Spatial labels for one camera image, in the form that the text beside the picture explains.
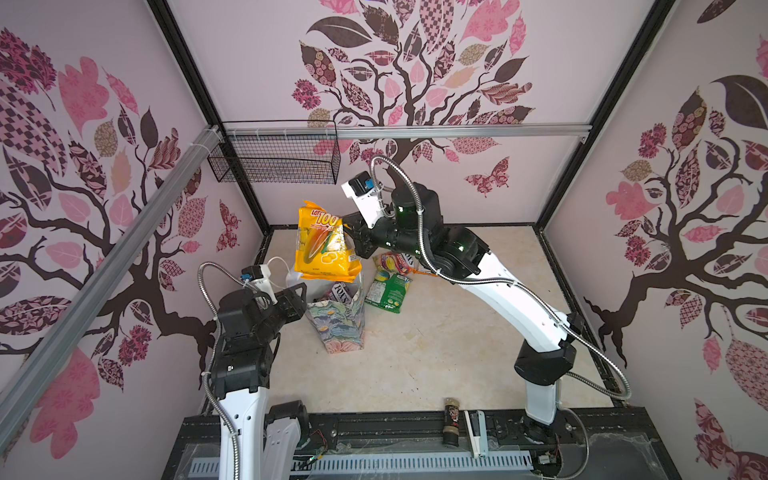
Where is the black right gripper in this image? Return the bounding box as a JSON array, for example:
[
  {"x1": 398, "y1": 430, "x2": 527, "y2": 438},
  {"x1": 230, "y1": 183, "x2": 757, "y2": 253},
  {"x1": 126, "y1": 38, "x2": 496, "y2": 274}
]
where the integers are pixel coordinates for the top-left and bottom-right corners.
[{"x1": 335, "y1": 206, "x2": 427, "y2": 265}]

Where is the yellow snack packet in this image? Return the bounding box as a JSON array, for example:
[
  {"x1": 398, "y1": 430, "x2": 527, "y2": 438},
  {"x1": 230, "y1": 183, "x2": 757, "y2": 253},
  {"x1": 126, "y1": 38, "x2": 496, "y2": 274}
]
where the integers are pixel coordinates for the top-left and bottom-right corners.
[{"x1": 294, "y1": 201, "x2": 362, "y2": 283}]

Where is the pink Fox's candy packet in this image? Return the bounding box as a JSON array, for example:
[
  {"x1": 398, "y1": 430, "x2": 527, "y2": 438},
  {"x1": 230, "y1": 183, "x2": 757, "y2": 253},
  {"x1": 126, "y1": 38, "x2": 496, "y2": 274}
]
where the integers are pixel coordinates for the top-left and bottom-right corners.
[{"x1": 328, "y1": 282, "x2": 353, "y2": 304}]

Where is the floral paper gift bag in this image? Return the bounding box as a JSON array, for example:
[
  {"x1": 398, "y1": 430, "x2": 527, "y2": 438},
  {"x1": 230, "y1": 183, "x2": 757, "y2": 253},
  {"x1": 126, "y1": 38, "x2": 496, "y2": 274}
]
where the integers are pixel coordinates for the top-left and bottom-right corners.
[{"x1": 263, "y1": 256, "x2": 368, "y2": 354}]

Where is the green snack packet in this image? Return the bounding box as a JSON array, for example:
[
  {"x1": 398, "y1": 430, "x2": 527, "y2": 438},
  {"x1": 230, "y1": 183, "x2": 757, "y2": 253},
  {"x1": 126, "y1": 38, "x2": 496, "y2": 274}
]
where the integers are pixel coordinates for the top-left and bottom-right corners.
[{"x1": 365, "y1": 269, "x2": 412, "y2": 314}]

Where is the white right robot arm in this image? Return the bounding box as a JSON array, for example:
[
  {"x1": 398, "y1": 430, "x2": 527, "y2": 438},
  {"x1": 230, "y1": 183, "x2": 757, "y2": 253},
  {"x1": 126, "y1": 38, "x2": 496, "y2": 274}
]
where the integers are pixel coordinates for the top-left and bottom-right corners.
[{"x1": 342, "y1": 155, "x2": 632, "y2": 426}]

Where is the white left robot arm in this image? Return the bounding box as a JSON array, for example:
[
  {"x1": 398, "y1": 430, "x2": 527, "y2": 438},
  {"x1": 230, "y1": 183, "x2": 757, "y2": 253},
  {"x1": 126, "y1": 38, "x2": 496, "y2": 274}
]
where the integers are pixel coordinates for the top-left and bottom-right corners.
[{"x1": 197, "y1": 261, "x2": 310, "y2": 479}]

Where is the yellow-pink Fox's candy packet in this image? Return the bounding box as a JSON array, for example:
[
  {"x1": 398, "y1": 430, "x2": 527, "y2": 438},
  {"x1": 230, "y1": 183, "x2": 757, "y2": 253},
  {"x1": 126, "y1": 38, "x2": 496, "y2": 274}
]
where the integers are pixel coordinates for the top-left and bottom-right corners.
[{"x1": 374, "y1": 252, "x2": 418, "y2": 275}]

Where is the brown cylindrical bottle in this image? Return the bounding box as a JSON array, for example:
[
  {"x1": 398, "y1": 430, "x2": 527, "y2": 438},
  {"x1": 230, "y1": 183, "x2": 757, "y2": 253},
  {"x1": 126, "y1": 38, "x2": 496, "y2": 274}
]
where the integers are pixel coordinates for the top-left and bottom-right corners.
[{"x1": 442, "y1": 398, "x2": 460, "y2": 447}]

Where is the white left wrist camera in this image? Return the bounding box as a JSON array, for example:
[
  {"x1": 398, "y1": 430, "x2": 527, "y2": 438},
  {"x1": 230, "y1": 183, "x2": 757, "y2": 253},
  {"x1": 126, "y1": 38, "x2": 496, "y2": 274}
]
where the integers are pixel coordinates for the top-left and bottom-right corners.
[{"x1": 240, "y1": 264, "x2": 277, "y2": 309}]

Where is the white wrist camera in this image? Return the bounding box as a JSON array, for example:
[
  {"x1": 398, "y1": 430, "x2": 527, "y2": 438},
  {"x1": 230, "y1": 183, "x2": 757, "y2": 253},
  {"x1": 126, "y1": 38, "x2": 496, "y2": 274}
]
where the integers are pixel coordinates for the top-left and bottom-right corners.
[
  {"x1": 342, "y1": 172, "x2": 385, "y2": 229},
  {"x1": 240, "y1": 264, "x2": 277, "y2": 309}
]

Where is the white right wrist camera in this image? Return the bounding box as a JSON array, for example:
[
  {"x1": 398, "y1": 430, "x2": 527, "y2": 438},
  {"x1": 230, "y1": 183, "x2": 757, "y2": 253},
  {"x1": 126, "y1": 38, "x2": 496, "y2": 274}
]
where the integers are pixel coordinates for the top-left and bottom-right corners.
[{"x1": 342, "y1": 172, "x2": 385, "y2": 229}]

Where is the black wire basket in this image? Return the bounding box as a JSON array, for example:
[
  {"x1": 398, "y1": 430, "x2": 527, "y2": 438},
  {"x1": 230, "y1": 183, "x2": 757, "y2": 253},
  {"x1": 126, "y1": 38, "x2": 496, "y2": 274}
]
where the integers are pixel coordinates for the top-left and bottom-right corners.
[{"x1": 208, "y1": 120, "x2": 341, "y2": 185}]

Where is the grey slotted cable duct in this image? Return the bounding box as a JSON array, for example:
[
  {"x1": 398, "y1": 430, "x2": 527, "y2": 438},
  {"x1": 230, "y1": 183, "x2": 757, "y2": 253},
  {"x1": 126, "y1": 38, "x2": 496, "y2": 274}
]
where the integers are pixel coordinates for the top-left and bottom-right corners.
[{"x1": 187, "y1": 449, "x2": 535, "y2": 479}]

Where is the aluminium rail back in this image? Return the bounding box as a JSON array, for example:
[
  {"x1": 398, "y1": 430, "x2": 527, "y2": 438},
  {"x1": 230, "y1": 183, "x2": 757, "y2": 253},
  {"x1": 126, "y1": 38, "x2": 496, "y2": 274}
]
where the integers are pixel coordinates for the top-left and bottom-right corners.
[{"x1": 224, "y1": 121, "x2": 592, "y2": 140}]

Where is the aluminium rail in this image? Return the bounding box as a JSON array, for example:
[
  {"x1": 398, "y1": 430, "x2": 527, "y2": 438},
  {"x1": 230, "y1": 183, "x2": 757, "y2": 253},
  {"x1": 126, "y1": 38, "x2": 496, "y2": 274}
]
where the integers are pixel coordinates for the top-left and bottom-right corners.
[
  {"x1": 224, "y1": 121, "x2": 592, "y2": 140},
  {"x1": 1, "y1": 126, "x2": 223, "y2": 448}
]

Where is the white clip bracket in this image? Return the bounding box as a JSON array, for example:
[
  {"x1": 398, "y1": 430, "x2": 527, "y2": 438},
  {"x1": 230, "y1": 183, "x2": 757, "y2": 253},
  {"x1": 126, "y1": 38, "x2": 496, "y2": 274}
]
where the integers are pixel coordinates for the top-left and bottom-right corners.
[{"x1": 464, "y1": 410, "x2": 488, "y2": 459}]

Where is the aluminium rail left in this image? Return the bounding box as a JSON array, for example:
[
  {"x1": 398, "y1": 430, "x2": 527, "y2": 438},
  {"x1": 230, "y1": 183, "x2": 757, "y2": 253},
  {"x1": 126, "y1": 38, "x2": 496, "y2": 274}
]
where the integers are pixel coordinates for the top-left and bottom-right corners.
[{"x1": 1, "y1": 126, "x2": 223, "y2": 448}]

